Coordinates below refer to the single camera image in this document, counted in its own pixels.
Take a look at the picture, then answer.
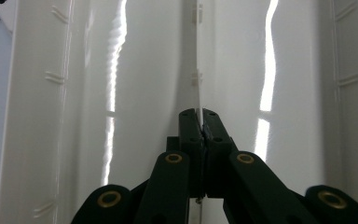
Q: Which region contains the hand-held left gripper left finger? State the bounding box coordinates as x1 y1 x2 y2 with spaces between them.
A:
166 107 207 200

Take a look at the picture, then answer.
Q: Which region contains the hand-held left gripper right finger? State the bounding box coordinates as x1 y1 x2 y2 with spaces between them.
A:
202 107 239 200

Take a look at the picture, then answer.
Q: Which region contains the white tray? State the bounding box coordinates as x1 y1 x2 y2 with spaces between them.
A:
0 0 358 224

